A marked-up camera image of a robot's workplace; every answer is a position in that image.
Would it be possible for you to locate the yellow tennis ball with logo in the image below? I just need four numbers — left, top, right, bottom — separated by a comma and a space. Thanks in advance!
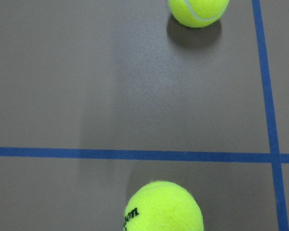
122, 181, 204, 231

